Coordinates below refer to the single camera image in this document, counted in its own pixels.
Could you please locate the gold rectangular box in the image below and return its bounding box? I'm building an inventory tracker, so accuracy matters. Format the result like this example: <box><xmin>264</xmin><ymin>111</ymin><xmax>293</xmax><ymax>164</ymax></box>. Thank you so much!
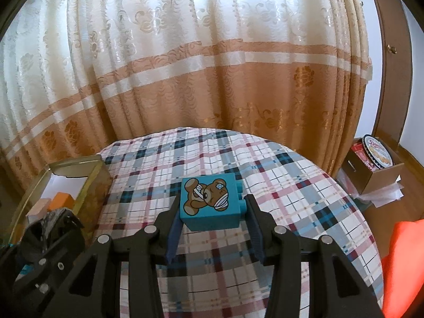
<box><xmin>0</xmin><ymin>154</ymin><xmax>113</xmax><ymax>249</ymax></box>

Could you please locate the cream and orange floral curtain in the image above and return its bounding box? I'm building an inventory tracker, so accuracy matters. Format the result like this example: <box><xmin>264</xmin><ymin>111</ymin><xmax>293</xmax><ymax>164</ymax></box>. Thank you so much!
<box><xmin>0</xmin><ymin>0</ymin><xmax>373</xmax><ymax>186</ymax></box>

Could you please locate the round cookie tin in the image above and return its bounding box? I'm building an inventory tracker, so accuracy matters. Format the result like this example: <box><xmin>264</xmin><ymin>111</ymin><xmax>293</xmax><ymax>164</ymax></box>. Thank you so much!
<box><xmin>362</xmin><ymin>134</ymin><xmax>395</xmax><ymax>168</ymax></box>

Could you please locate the plaid tablecloth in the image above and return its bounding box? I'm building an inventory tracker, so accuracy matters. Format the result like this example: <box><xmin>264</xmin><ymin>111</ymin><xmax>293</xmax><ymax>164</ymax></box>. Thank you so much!
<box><xmin>96</xmin><ymin>126</ymin><xmax>385</xmax><ymax>318</ymax></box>

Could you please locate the brown wooden door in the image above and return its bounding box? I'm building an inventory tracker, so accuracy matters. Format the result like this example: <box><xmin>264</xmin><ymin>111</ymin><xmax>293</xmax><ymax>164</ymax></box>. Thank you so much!
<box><xmin>366</xmin><ymin>0</ymin><xmax>414</xmax><ymax>143</ymax></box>

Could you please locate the brown cardboard box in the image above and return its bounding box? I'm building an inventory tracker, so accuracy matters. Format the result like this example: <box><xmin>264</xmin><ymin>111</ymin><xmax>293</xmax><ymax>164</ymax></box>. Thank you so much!
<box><xmin>341</xmin><ymin>137</ymin><xmax>404</xmax><ymax>207</ymax></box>

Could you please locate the orange building block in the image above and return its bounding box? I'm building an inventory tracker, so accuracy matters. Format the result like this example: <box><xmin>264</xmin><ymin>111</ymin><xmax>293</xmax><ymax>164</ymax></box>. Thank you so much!
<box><xmin>50</xmin><ymin>192</ymin><xmax>75</xmax><ymax>211</ymax></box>

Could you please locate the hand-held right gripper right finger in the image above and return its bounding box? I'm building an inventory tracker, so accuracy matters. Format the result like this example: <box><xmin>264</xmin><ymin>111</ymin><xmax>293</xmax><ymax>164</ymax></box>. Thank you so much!
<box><xmin>244</xmin><ymin>194</ymin><xmax>385</xmax><ymax>318</ymax></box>

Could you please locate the teal bear print block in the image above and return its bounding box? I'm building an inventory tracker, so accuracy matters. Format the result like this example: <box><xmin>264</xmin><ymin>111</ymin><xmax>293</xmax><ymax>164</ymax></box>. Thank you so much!
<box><xmin>179</xmin><ymin>174</ymin><xmax>249</xmax><ymax>232</ymax></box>

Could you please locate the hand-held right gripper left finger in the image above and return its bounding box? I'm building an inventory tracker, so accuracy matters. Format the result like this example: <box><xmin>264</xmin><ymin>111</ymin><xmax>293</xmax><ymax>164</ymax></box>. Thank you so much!
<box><xmin>43</xmin><ymin>195</ymin><xmax>183</xmax><ymax>318</ymax></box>

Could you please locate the orange cloth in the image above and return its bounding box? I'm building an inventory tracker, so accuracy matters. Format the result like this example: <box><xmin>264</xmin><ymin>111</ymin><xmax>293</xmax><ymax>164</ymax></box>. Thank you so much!
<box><xmin>381</xmin><ymin>220</ymin><xmax>424</xmax><ymax>318</ymax></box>

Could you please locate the red snack packet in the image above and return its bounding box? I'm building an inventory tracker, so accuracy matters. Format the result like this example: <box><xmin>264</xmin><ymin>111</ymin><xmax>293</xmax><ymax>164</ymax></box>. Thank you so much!
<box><xmin>351</xmin><ymin>142</ymin><xmax>376</xmax><ymax>172</ymax></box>

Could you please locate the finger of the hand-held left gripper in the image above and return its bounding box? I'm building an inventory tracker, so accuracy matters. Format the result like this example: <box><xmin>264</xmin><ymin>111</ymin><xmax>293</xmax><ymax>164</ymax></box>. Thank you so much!
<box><xmin>0</xmin><ymin>215</ymin><xmax>86</xmax><ymax>308</ymax></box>

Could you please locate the white crumpled plastic sheet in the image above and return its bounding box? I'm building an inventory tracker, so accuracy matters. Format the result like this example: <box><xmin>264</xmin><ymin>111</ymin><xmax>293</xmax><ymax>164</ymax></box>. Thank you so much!
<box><xmin>356</xmin><ymin>179</ymin><xmax>405</xmax><ymax>207</ymax></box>

